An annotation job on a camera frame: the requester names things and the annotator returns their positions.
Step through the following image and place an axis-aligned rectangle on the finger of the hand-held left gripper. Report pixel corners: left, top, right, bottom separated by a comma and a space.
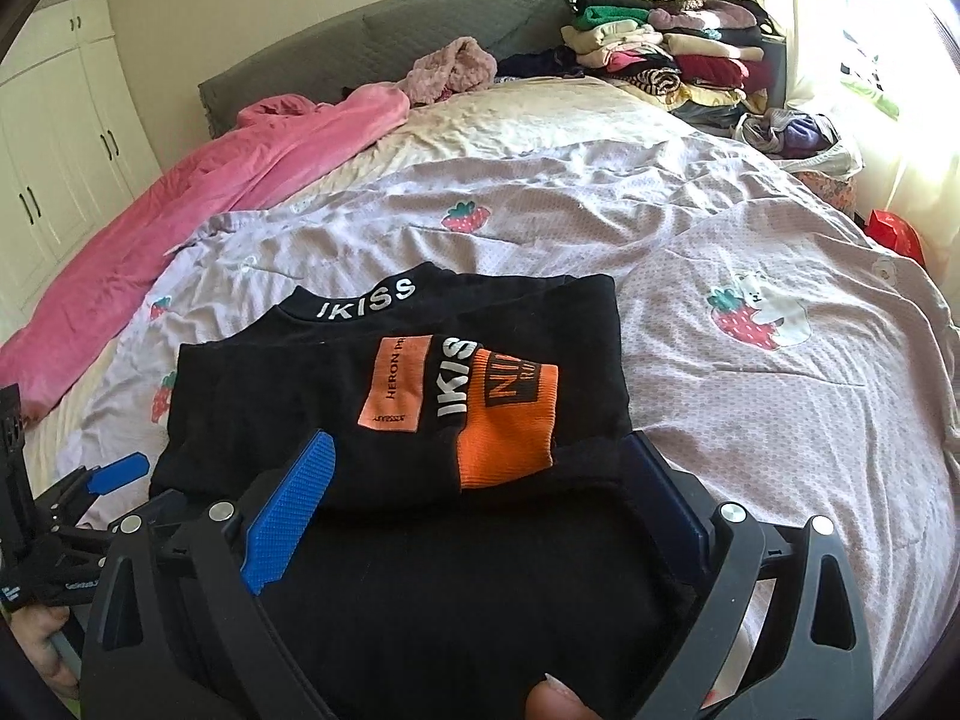
30, 452, 151, 541
146, 490, 192, 522

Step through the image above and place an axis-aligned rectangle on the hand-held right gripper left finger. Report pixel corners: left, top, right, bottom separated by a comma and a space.
79, 429, 338, 720

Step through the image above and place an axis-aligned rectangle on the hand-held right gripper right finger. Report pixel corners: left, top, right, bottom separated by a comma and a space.
626, 431, 878, 720

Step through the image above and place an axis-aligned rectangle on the black sweater with orange cuffs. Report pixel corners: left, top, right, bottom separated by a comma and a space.
146, 261, 710, 720

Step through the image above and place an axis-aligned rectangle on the basket of loose clothes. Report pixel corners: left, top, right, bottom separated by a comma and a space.
739, 109, 863, 173

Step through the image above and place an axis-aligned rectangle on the stack of folded clothes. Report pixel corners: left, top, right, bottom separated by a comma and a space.
561, 0, 785, 117

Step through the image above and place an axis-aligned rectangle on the person's left hand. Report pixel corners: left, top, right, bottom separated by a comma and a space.
11, 600, 83, 702

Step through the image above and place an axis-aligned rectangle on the person's right hand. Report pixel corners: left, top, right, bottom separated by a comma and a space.
523, 673, 597, 720

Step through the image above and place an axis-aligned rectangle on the lilac strawberry print quilt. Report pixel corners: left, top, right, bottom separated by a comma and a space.
75, 139, 960, 691

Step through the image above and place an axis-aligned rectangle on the pink blanket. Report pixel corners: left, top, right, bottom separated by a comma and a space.
0, 84, 412, 421

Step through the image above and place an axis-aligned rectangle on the cream wardrobe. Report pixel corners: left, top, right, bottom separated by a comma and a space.
0, 0, 162, 316

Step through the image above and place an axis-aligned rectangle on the red bag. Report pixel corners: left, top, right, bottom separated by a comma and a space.
862, 210, 931, 263

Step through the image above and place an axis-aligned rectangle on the cream bed sheet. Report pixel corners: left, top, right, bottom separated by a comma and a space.
15, 79, 721, 466

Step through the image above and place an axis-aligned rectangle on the dark navy garment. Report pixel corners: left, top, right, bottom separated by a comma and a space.
495, 46, 586, 82

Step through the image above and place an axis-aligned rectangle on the pink fluffy garment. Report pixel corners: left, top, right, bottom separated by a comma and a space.
405, 36, 497, 107

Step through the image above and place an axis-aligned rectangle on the grey quilted headboard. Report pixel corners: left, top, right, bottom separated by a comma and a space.
197, 0, 575, 140

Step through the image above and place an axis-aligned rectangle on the white window curtain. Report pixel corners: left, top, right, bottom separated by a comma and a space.
780, 0, 960, 241

